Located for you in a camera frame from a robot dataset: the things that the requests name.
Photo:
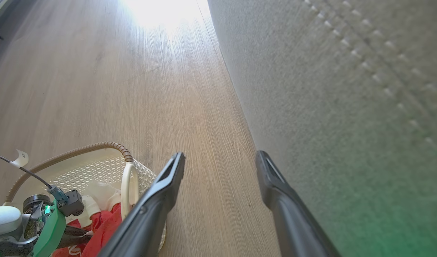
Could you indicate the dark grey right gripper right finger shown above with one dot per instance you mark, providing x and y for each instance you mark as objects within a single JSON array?
[{"x": 293, "y": 217}]

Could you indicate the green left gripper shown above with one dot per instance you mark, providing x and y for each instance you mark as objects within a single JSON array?
[{"x": 49, "y": 228}]

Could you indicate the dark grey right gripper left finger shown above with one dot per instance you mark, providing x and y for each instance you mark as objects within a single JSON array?
[{"x": 147, "y": 217}]

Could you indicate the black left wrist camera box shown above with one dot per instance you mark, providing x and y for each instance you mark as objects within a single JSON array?
[{"x": 74, "y": 203}]

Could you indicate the red garment with white stripes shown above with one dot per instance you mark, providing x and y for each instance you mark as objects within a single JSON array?
[{"x": 105, "y": 228}]

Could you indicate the white plastic laundry basket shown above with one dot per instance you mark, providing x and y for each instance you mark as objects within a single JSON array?
[{"x": 97, "y": 171}]

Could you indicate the grey fabric sofa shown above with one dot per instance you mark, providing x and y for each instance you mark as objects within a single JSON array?
[{"x": 346, "y": 107}]

